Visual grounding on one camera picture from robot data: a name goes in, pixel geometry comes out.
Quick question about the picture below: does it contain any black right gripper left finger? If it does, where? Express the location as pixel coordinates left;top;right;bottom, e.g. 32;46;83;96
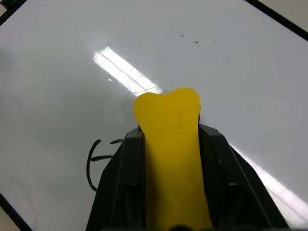
85;127;148;231

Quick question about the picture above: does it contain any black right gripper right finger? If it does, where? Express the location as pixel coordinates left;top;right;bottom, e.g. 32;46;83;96
199;123;290;229

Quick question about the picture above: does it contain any yellow whiteboard eraser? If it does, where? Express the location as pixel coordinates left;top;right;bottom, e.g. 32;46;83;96
133;87;213;231

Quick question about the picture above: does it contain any black framed whiteboard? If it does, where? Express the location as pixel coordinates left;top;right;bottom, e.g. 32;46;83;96
0;0;308;231

